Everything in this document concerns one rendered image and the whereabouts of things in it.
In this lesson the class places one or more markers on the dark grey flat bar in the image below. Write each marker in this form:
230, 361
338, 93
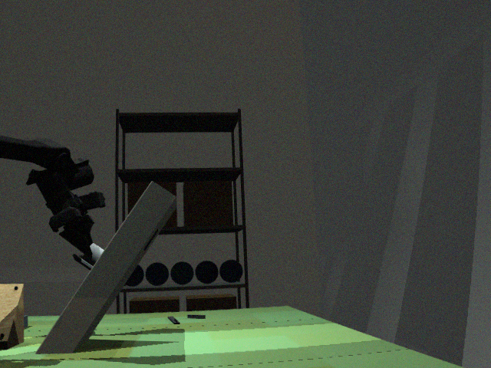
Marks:
196, 316

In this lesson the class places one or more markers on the grey flat panel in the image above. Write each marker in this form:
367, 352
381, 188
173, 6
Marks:
111, 271

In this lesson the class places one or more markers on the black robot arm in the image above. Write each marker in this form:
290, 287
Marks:
61, 171

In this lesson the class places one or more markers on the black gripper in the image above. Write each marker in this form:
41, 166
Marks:
77, 227

